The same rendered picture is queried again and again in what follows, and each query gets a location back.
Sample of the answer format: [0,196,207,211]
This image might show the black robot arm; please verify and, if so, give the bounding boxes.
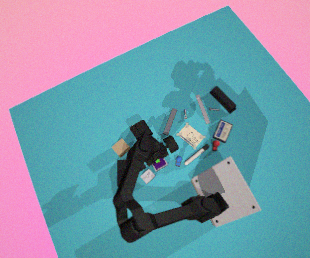
[113,120,229,243]

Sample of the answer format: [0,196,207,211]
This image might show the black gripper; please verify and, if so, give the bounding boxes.
[140,135,179,171]

